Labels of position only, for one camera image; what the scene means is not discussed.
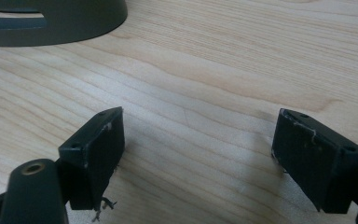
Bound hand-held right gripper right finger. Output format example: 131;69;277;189
270;107;358;215

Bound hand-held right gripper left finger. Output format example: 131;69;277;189
57;106;126;212

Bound dark grey round base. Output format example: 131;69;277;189
0;0;129;48

